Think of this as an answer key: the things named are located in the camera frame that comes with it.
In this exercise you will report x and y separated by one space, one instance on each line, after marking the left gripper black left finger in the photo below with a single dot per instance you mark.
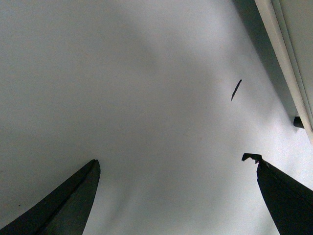
65 211

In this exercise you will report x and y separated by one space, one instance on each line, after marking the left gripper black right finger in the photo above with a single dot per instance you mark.
289 202

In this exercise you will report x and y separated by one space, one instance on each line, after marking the cream Toshiba toaster oven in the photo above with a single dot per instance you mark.
289 25

